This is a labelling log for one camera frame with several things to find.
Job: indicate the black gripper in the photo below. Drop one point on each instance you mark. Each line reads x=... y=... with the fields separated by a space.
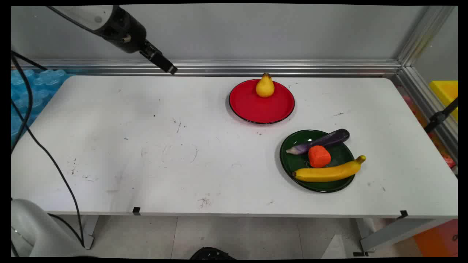
x=126 y=31

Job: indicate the purple toy eggplant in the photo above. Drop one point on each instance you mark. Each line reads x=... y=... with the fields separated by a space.
x=325 y=140

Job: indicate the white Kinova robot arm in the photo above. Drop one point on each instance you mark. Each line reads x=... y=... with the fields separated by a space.
x=86 y=15

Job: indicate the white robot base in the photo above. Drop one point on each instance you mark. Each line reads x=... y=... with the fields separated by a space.
x=40 y=230

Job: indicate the yellow toy pear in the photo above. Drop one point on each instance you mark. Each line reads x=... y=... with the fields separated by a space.
x=264 y=87

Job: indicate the red round plate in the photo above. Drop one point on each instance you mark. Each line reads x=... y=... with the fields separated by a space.
x=261 y=107

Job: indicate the blue bubble wrap sheet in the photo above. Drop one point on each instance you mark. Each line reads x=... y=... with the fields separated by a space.
x=25 y=95

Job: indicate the black table edge clip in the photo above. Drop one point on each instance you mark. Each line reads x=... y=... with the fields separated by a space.
x=403 y=214
x=136 y=210

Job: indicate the white table leg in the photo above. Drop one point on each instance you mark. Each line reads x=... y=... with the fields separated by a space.
x=398 y=233
x=89 y=232

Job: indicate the orange toy carrot piece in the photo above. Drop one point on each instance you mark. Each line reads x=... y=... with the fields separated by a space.
x=319 y=157

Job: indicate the black object on floor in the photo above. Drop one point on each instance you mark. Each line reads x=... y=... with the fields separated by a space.
x=212 y=253

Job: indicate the dark green round plate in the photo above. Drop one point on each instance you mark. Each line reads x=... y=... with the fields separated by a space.
x=338 y=157

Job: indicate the yellow toy banana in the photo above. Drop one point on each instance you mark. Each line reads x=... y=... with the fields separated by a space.
x=329 y=172

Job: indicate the yellow plastic bin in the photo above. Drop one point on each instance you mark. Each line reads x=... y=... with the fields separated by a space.
x=446 y=95

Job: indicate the orange box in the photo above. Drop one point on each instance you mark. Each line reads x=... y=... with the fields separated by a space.
x=438 y=239

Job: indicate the aluminium frame rail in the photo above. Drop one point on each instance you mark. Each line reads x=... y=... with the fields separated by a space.
x=256 y=67

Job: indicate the aluminium frame post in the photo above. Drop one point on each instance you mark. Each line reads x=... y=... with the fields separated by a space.
x=426 y=65

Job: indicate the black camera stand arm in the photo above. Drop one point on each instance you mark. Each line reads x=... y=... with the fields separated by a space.
x=440 y=116

